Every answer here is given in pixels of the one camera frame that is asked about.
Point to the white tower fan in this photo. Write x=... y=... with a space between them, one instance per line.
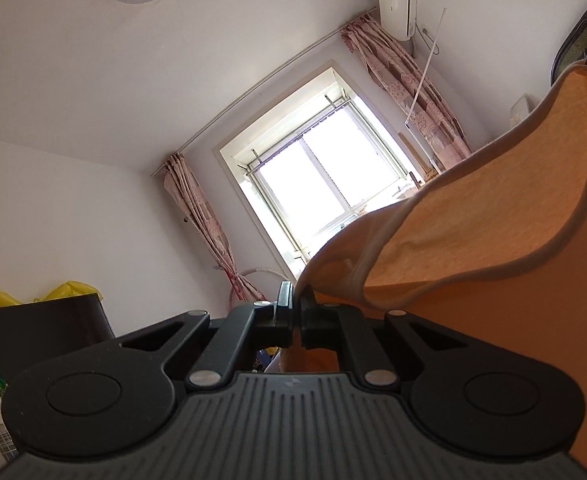
x=0 y=435

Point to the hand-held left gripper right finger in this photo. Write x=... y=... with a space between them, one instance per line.
x=309 y=320

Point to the pink hoop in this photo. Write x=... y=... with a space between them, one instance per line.
x=261 y=270

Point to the beige shirt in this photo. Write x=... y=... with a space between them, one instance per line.
x=473 y=220

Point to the window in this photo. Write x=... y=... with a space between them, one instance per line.
x=323 y=170

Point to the white rod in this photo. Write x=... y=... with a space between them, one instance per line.
x=426 y=62

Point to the white air conditioner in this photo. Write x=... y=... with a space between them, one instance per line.
x=396 y=0

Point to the white wall box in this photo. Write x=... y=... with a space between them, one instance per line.
x=519 y=110

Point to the black television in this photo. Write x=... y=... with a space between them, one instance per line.
x=38 y=325

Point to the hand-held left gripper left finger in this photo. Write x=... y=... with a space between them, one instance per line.
x=286 y=315

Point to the pink patterned curtain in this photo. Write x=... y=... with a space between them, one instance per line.
x=408 y=75
x=198 y=210

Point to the yellow plastic bag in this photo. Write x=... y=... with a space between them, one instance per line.
x=70 y=290

